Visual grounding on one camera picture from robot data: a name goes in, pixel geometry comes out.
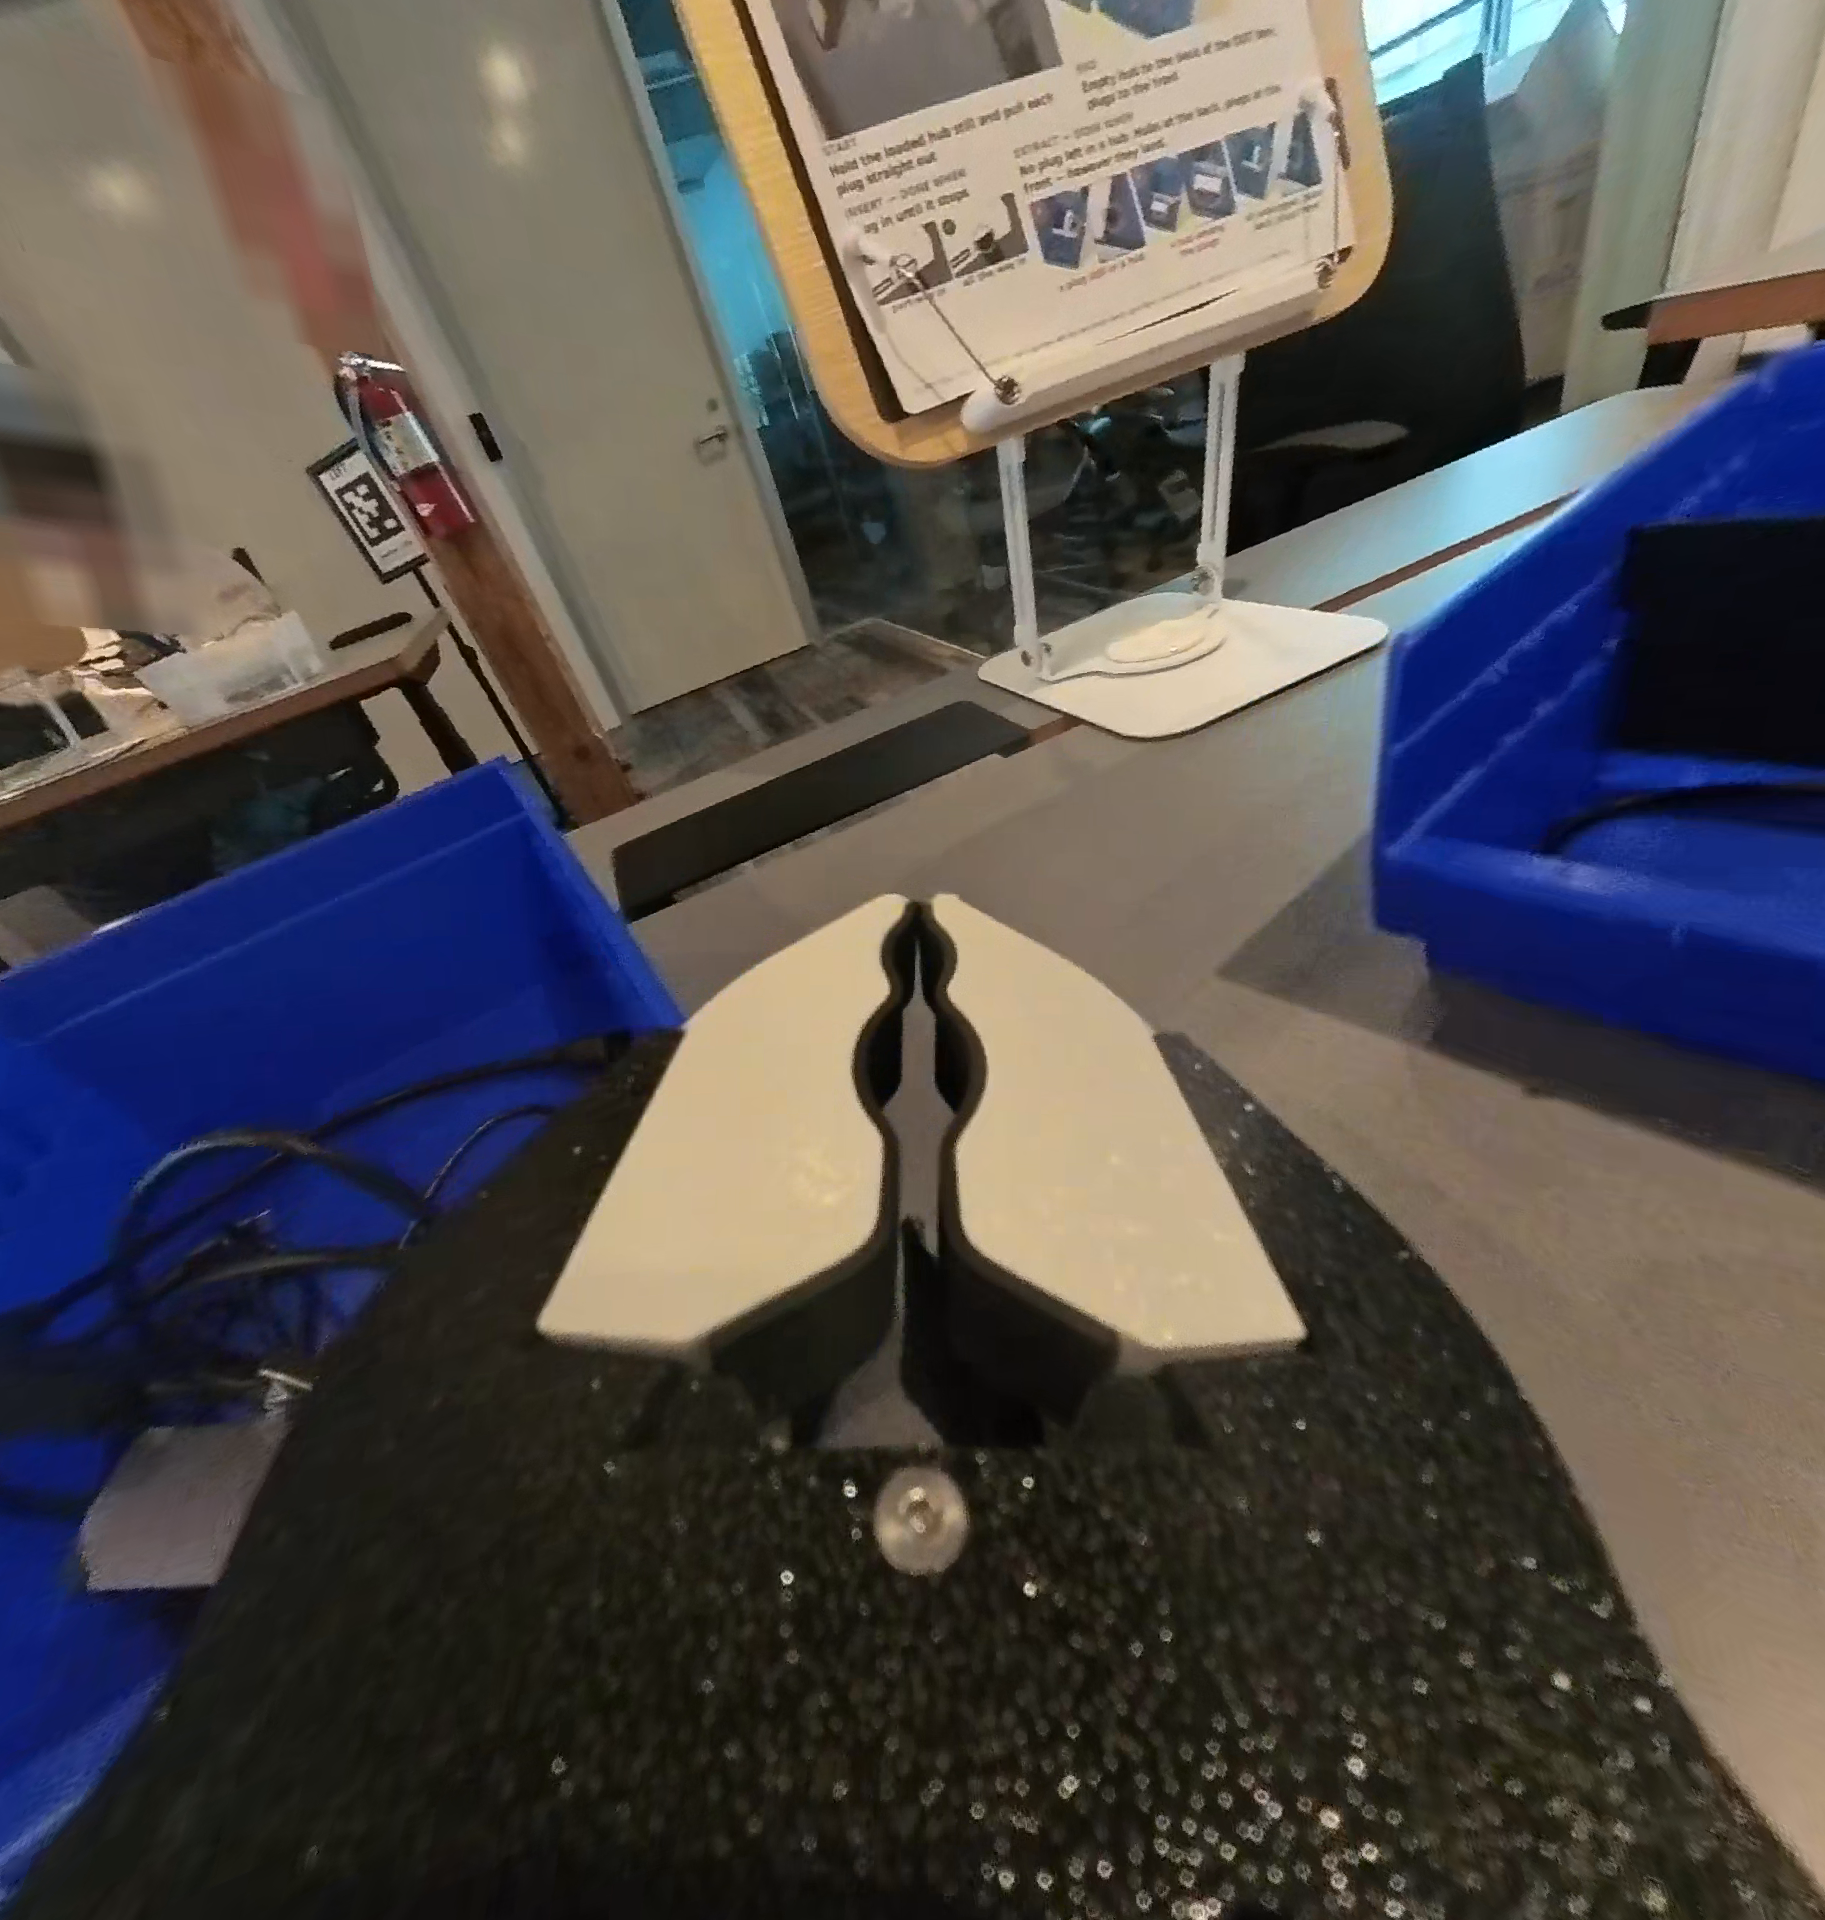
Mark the grey door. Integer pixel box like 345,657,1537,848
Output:
298,0,821,719

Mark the blue plastic bin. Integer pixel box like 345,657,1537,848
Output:
0,757,689,1920
1369,333,1825,1098

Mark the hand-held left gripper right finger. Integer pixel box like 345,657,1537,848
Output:
918,892,1311,1439

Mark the white board stand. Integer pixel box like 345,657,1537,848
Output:
979,352,1390,740

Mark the black office chair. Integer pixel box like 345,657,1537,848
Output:
1243,61,1530,548

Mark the printed marker sign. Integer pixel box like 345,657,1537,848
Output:
306,442,430,586

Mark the grey usb hub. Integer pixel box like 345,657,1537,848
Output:
79,1422,286,1595

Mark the black usb cable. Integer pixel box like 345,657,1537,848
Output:
1543,771,1825,859

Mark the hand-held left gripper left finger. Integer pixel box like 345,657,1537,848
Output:
538,893,915,1442

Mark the wooden edged desk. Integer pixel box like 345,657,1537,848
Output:
1602,241,1825,392

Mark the clear plastic container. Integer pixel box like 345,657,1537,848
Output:
140,612,321,713

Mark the black rectangular desk pad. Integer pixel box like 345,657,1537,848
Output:
613,700,1034,919

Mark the red fire extinguisher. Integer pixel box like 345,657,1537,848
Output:
335,352,480,538

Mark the black cable bundle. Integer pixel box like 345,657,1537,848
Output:
0,1034,631,1520

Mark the wooden background table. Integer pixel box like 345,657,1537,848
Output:
0,607,480,918

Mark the wooden post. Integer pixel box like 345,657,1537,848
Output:
118,0,637,828

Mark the wooden instruction board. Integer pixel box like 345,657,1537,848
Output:
672,0,1397,469

